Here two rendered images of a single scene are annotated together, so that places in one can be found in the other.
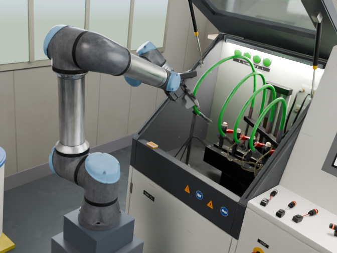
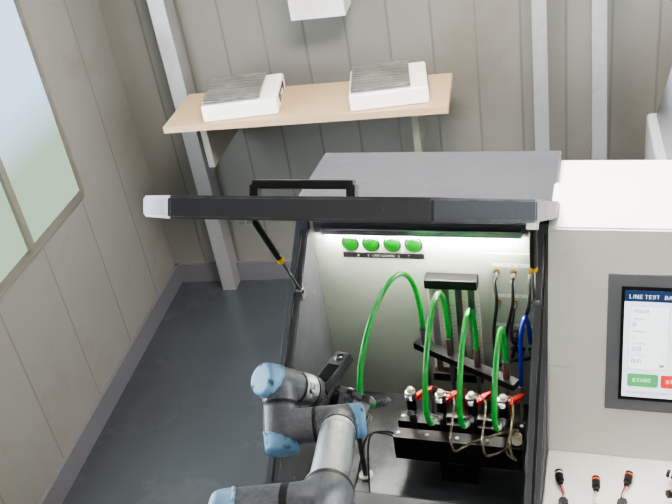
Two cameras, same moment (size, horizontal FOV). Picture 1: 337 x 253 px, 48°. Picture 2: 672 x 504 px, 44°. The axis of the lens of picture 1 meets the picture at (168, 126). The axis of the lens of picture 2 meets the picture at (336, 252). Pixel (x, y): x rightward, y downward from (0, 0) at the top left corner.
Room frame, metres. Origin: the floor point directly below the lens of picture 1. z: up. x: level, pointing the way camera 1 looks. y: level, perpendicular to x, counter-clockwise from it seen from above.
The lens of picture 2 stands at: (0.15, 0.51, 2.59)
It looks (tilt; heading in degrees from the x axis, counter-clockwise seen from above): 32 degrees down; 337
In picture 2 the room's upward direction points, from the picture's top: 10 degrees counter-clockwise
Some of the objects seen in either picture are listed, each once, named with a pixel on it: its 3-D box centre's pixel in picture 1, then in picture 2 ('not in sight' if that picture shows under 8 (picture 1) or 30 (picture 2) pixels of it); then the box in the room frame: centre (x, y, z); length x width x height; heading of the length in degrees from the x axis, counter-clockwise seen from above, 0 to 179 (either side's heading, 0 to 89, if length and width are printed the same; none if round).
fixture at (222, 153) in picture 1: (236, 172); (460, 449); (1.56, -0.35, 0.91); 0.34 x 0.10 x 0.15; 46
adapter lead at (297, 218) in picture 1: (305, 215); (625, 491); (1.15, -0.53, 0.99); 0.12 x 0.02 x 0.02; 126
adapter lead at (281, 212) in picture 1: (286, 208); (596, 497); (1.18, -0.47, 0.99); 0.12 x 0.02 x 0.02; 139
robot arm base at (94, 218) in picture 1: (100, 205); not in sight; (1.10, 0.20, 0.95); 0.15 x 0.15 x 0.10
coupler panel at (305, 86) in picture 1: (304, 113); (512, 304); (1.66, -0.62, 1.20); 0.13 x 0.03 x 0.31; 46
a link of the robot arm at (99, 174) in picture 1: (100, 175); not in sight; (1.10, 0.21, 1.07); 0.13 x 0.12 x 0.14; 61
